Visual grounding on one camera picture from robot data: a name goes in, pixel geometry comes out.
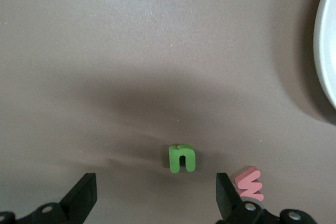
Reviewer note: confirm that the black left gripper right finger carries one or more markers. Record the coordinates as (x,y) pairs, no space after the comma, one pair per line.
(228,205)

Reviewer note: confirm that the beige round plate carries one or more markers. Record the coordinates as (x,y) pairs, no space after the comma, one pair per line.
(329,37)

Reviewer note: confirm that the pink letter w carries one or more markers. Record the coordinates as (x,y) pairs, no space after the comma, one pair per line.
(248,186)

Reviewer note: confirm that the green letter n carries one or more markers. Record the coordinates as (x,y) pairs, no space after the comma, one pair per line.
(174,161)

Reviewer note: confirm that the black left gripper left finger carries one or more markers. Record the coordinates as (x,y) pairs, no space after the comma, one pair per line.
(81,200)

